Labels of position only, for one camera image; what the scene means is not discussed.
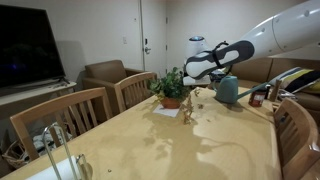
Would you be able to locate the white light switch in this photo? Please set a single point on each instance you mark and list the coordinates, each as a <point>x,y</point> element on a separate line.
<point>124,40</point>

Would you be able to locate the white television stand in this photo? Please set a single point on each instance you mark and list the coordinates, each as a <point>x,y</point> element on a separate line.
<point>33,91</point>

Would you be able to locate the striped pillow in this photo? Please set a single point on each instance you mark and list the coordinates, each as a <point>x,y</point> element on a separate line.
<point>296,78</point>

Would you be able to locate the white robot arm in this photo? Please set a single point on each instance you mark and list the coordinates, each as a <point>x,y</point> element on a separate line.
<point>283,33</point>

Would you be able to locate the brown sofa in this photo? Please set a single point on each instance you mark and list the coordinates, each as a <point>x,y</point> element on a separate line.
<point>253,68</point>

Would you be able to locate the white cloth bundle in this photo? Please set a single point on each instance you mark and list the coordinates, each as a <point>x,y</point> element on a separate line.
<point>43,140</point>

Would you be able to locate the terracotta pot with green plant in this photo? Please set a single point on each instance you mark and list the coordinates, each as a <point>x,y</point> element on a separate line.
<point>170,103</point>

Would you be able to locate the wooden dining chair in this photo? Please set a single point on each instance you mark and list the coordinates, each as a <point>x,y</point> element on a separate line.
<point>276,91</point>
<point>300,133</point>
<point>60,103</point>
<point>133,80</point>

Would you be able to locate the black lidded jar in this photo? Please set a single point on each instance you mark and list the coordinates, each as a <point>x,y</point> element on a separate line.
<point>256,100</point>

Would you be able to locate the dried brown twig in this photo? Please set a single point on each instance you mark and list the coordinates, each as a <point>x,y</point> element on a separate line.
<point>187,111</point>

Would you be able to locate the brown armchair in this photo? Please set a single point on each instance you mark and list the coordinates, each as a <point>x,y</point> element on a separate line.
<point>106,71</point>

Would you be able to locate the black flat television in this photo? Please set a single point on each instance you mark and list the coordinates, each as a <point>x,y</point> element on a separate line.
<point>26,50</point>

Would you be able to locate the white door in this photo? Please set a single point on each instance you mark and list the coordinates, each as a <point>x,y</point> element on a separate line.
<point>153,26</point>

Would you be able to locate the wicker basket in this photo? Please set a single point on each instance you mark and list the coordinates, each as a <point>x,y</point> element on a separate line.
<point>15,156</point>

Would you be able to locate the white paper towel roll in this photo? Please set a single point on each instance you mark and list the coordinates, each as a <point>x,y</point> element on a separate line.
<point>46,173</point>

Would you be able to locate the teal watering can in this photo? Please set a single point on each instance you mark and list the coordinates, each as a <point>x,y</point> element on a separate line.
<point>228,90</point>

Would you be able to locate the dried leaf crumbs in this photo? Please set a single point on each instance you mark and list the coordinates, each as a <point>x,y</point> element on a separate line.
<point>200,106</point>

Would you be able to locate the white air purifier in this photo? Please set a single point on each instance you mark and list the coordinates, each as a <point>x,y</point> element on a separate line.
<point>196,46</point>

